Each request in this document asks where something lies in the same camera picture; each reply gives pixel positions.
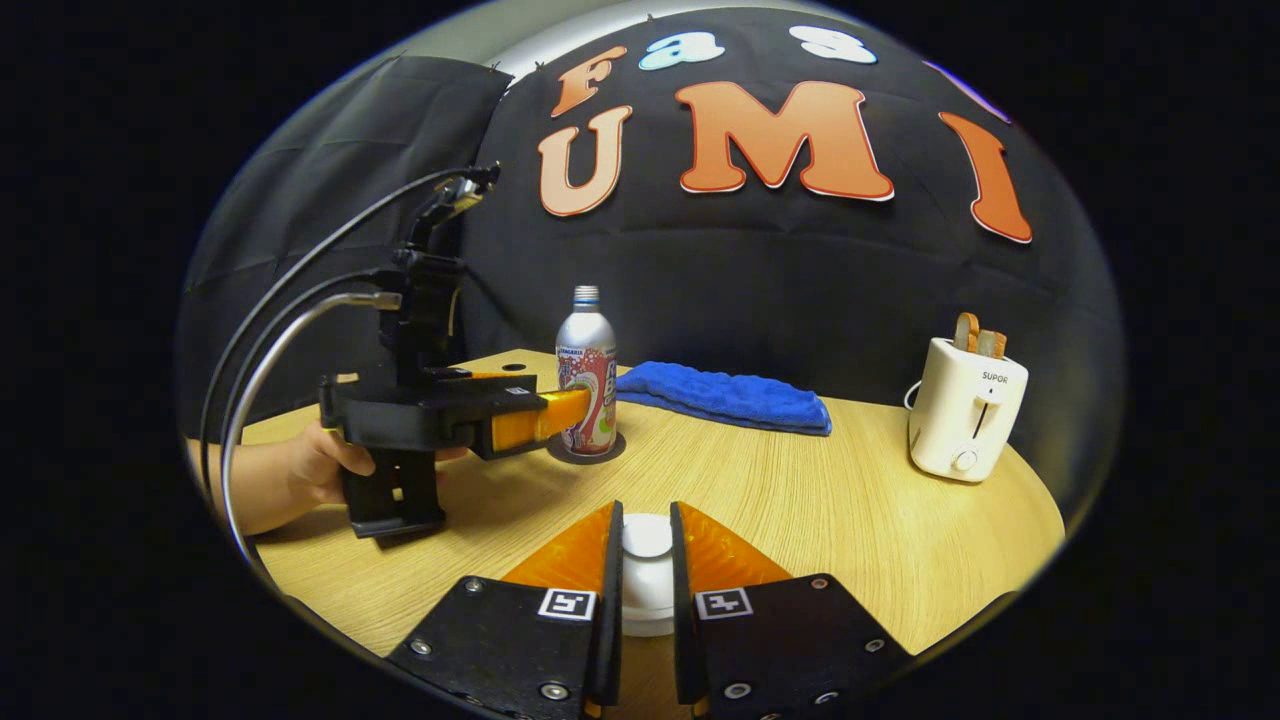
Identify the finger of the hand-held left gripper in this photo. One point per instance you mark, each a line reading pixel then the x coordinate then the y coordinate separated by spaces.
pixel 505 385
pixel 520 425

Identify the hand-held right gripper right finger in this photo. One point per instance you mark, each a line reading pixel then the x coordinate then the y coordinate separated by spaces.
pixel 683 620

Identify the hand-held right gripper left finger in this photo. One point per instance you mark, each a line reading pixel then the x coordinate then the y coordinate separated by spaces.
pixel 610 620

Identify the dark round coaster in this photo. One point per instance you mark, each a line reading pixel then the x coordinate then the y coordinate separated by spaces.
pixel 585 460

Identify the silver water bottle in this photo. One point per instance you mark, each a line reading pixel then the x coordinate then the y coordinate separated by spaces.
pixel 585 350

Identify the white teacup lid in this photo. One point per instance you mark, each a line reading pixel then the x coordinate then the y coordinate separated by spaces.
pixel 648 535

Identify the blue towel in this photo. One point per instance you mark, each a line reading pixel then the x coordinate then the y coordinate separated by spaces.
pixel 720 395

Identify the black backdrop cloth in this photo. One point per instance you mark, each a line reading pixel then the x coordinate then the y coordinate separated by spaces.
pixel 750 290

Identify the white toaster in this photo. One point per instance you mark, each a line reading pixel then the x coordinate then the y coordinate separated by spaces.
pixel 965 420

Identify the bread slice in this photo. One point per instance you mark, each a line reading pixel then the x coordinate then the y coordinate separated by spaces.
pixel 966 332
pixel 992 345

